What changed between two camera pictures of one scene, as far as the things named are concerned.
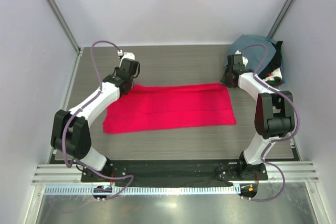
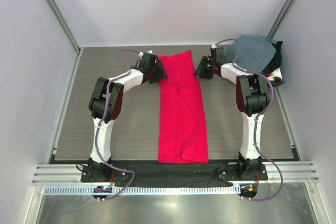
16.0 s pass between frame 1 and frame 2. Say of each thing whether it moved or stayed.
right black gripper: moved
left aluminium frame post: stayed
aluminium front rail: stayed
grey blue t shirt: stayed
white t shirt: stayed
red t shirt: moved
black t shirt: stayed
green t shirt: stayed
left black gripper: moved
